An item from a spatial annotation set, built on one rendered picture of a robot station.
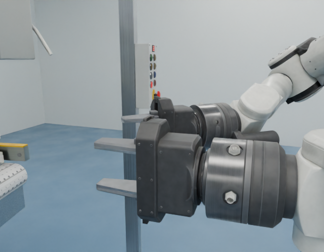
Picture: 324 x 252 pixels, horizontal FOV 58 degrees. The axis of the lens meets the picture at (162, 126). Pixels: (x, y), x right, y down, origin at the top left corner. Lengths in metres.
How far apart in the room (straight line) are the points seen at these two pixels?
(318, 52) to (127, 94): 0.73
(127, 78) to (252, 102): 0.72
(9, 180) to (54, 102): 4.63
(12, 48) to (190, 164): 0.42
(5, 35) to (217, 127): 0.40
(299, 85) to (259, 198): 0.54
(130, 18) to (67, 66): 3.82
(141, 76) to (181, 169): 0.91
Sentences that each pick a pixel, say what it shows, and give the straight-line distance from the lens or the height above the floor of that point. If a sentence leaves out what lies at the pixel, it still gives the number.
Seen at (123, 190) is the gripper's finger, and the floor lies 0.95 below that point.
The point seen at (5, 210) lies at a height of 0.80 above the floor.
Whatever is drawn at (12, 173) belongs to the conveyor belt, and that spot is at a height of 0.88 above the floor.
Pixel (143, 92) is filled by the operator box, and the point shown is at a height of 0.96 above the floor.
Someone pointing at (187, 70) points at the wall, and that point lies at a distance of 4.07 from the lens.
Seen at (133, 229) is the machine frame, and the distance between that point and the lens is 1.42.
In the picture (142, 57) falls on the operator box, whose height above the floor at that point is 1.10.
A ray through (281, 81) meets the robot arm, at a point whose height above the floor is 1.05.
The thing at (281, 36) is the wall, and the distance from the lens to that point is 3.93.
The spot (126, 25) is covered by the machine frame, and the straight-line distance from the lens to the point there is 1.21.
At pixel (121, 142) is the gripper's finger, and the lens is 0.34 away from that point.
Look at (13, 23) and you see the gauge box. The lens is 0.62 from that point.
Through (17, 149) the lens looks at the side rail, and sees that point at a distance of 0.67.
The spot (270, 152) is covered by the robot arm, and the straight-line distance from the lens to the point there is 0.30.
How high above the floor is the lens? 1.10
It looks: 13 degrees down
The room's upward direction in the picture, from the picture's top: straight up
